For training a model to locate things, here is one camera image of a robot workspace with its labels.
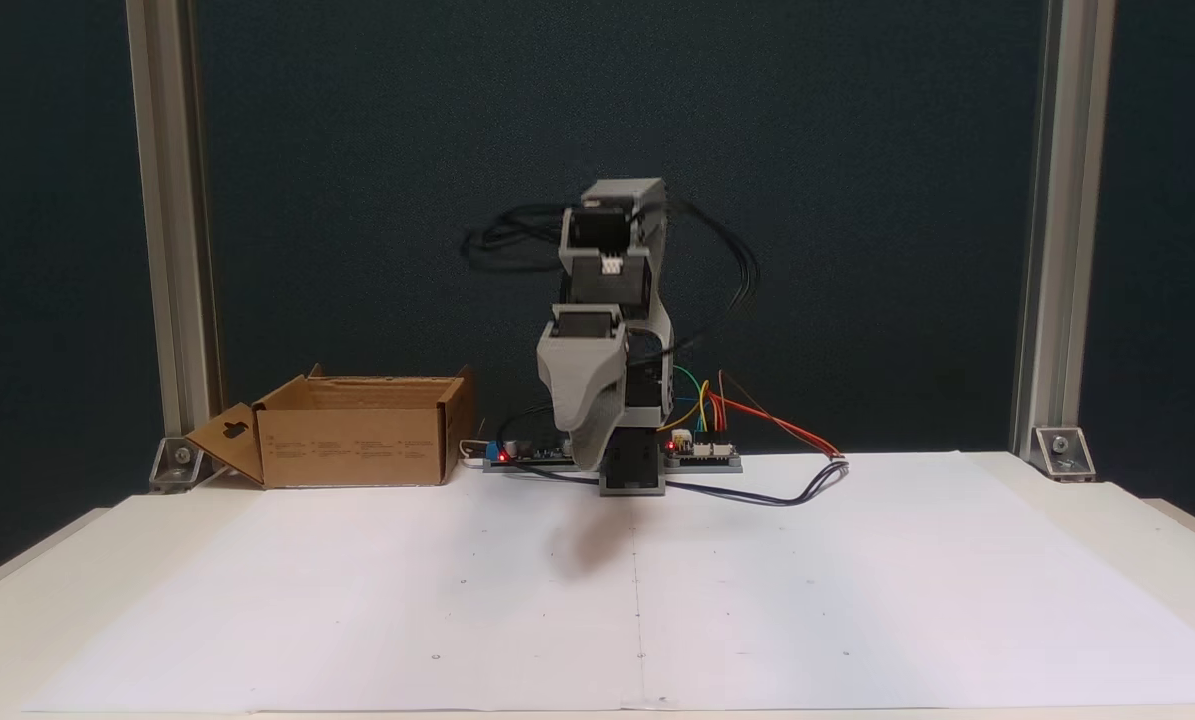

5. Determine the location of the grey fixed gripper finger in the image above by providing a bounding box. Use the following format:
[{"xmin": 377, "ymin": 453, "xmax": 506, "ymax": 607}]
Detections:
[{"xmin": 540, "ymin": 371, "xmax": 627, "ymax": 472}]

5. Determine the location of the circuit board with white sockets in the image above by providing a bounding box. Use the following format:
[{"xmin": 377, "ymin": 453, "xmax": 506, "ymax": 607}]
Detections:
[{"xmin": 665, "ymin": 428, "xmax": 740, "ymax": 462}]

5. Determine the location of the open cardboard box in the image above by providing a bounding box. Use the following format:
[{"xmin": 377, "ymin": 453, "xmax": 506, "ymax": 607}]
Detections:
[{"xmin": 185, "ymin": 365, "xmax": 476, "ymax": 491}]

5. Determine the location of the green jumper wire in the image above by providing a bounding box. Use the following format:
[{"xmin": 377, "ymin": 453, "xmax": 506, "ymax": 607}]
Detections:
[{"xmin": 672, "ymin": 368, "xmax": 708, "ymax": 431}]

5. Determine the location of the yellow jumper wire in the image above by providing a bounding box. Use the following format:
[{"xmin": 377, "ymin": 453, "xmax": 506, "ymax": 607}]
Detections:
[{"xmin": 669, "ymin": 380, "xmax": 710, "ymax": 433}]

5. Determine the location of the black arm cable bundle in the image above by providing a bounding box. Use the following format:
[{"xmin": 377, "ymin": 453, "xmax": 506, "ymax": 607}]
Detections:
[
  {"xmin": 460, "ymin": 203, "xmax": 570, "ymax": 274},
  {"xmin": 657, "ymin": 198, "xmax": 761, "ymax": 314}
]

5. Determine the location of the black cable with white connector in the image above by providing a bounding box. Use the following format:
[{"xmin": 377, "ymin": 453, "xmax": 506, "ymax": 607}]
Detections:
[{"xmin": 505, "ymin": 456, "xmax": 850, "ymax": 507}]

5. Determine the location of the aluminium corner bracket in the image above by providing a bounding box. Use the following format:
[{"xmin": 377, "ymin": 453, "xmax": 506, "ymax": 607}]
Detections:
[
  {"xmin": 1032, "ymin": 425, "xmax": 1098, "ymax": 482},
  {"xmin": 149, "ymin": 435, "xmax": 208, "ymax": 494}
]

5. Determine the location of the aluminium extrusion post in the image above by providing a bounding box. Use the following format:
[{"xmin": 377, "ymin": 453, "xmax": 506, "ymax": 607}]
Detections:
[
  {"xmin": 125, "ymin": 0, "xmax": 224, "ymax": 443},
  {"xmin": 1011, "ymin": 0, "xmax": 1118, "ymax": 457}
]

